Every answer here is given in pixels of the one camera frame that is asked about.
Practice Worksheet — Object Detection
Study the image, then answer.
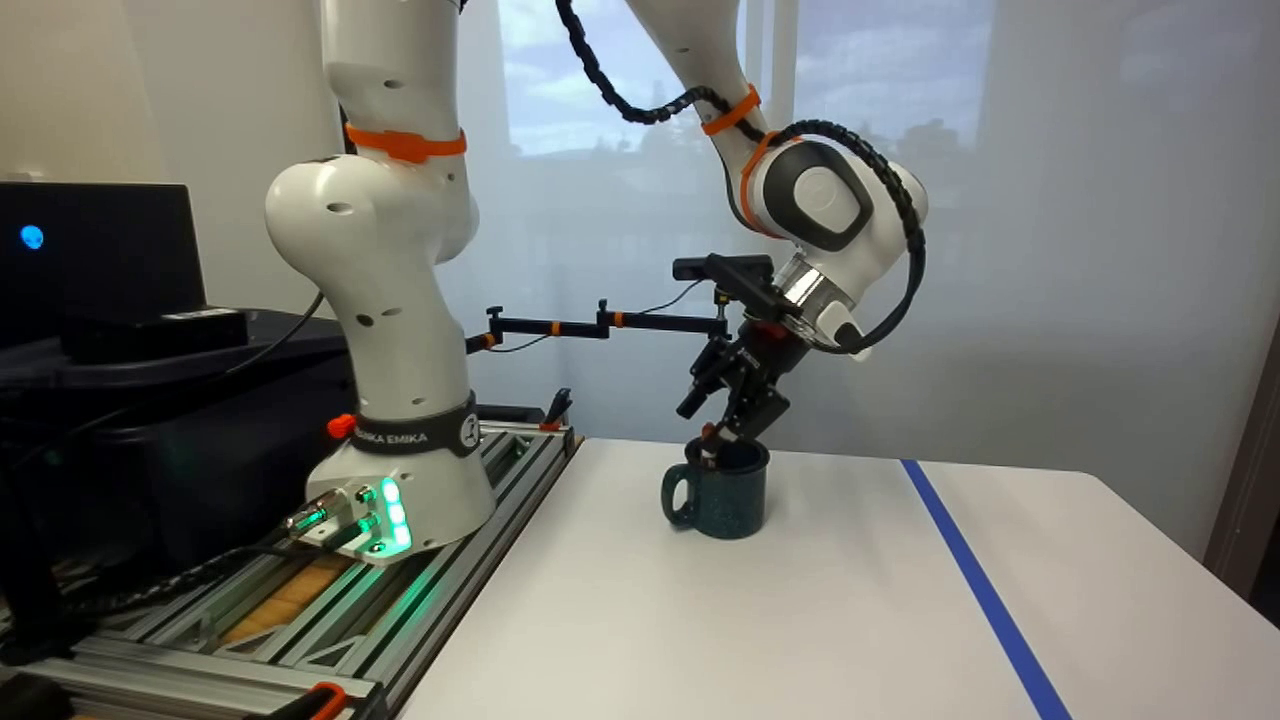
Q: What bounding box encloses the black camera boom rod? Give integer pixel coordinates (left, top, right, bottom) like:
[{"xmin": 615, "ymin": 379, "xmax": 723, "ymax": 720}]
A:
[{"xmin": 466, "ymin": 303, "xmax": 730, "ymax": 352}]

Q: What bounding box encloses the aluminium rail base frame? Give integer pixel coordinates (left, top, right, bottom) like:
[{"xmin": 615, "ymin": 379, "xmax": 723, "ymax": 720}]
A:
[{"xmin": 25, "ymin": 425, "xmax": 577, "ymax": 720}]

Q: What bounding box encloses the black corrugated cable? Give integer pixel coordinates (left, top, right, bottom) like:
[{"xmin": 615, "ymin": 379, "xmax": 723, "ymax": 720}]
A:
[{"xmin": 554, "ymin": 0, "xmax": 932, "ymax": 360}]

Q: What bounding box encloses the black computer monitor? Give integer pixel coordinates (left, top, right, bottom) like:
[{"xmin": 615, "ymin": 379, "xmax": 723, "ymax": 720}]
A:
[{"xmin": 0, "ymin": 179, "xmax": 206, "ymax": 344}]

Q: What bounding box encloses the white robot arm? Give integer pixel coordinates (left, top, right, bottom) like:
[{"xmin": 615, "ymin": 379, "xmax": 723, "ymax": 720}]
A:
[{"xmin": 266, "ymin": 0, "xmax": 927, "ymax": 566}]

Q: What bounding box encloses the blue tape line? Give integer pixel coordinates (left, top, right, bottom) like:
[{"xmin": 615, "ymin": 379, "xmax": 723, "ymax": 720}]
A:
[{"xmin": 905, "ymin": 459, "xmax": 1072, "ymax": 720}]

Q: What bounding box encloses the black equipment cabinet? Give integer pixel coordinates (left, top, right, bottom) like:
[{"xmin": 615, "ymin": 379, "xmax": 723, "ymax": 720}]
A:
[{"xmin": 0, "ymin": 314, "xmax": 354, "ymax": 633}]

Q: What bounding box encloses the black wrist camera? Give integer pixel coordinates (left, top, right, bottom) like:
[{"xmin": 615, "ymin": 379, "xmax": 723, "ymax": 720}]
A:
[{"xmin": 671, "ymin": 257, "xmax": 781, "ymax": 317}]

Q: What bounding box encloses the dark green enamel mug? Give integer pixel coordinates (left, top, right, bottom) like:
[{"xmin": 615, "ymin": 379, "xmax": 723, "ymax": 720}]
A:
[{"xmin": 659, "ymin": 441, "xmax": 767, "ymax": 542}]

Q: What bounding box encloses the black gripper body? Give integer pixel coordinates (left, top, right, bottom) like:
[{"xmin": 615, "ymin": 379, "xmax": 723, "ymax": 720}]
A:
[{"xmin": 675, "ymin": 322, "xmax": 808, "ymax": 417}]

